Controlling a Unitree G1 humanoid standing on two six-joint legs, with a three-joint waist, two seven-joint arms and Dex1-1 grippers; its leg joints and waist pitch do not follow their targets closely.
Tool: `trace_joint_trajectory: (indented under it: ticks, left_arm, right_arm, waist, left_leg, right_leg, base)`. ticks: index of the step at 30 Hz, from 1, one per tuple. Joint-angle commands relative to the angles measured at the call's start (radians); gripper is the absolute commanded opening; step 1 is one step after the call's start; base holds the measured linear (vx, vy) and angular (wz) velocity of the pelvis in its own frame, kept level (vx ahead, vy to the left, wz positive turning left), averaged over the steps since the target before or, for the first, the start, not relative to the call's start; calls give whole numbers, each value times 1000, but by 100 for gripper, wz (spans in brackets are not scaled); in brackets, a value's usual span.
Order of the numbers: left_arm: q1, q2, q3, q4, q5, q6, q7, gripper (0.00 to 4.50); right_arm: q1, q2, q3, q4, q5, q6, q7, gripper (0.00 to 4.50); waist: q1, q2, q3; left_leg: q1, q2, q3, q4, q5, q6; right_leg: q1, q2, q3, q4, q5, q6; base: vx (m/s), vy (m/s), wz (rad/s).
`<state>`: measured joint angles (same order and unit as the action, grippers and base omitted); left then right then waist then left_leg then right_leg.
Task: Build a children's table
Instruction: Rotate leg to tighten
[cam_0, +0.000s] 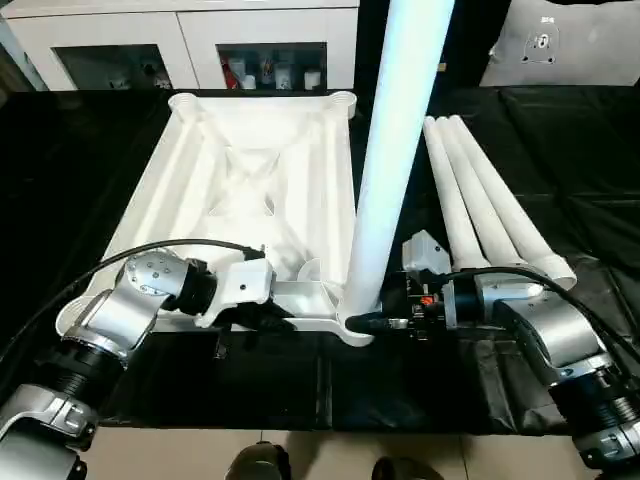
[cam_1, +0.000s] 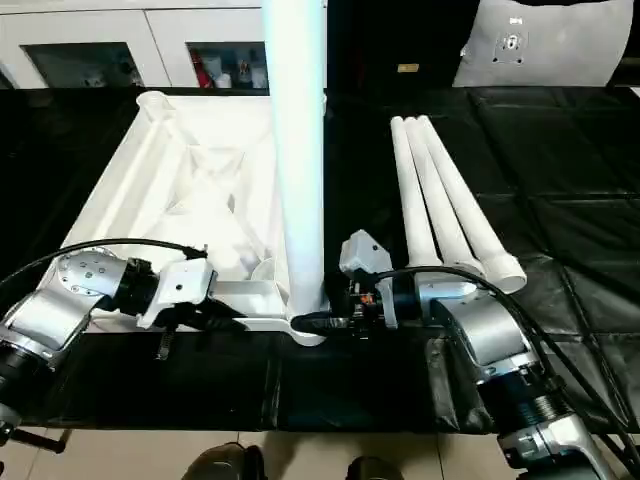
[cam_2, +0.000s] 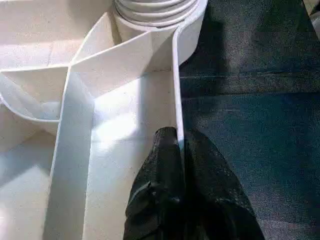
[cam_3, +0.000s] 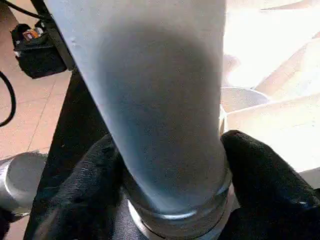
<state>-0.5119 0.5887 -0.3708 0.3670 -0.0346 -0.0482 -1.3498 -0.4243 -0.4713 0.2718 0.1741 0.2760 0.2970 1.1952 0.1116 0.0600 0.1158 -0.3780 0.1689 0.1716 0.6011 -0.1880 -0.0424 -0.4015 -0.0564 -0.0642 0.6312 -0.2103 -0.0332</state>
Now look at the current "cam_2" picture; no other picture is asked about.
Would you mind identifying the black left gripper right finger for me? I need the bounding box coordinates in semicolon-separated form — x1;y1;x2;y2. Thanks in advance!
183;128;267;240

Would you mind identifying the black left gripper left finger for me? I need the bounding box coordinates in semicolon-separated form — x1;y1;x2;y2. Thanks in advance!
123;126;187;240

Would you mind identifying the white plastic table leg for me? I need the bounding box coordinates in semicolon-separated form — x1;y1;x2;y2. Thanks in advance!
113;0;199;27

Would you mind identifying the white plastic table top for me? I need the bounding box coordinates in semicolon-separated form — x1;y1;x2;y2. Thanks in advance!
0;0;209;240

